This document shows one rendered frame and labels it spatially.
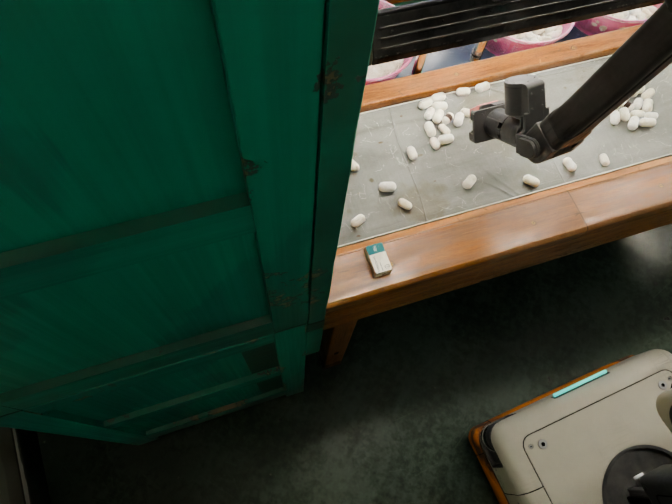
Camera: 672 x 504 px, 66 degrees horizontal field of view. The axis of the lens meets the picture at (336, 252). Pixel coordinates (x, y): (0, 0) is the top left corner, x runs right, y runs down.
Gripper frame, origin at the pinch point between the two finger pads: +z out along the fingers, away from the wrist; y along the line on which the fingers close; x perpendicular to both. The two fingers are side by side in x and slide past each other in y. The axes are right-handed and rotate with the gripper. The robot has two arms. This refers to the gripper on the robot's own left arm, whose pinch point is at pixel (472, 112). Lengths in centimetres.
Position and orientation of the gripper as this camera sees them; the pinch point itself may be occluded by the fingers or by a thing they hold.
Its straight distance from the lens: 117.5
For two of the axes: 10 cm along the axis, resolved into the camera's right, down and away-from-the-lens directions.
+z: -3.0, -4.4, 8.5
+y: -9.4, 2.7, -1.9
